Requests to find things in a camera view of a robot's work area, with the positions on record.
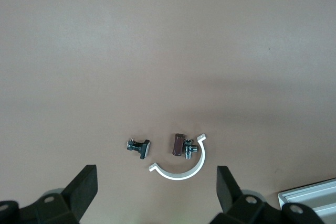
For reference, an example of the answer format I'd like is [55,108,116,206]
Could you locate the white half-round pipe clamp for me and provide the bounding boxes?
[148,133,207,180]

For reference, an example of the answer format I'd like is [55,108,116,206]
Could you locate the black square push button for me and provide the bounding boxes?
[126,137,152,160]

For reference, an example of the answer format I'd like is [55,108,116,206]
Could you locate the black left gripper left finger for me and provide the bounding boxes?
[19,165,99,224]

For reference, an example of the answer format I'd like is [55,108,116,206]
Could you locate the white drawer cabinet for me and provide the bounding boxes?
[277,178,336,224]

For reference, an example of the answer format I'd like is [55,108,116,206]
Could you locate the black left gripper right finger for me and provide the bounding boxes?
[212,165,281,224]

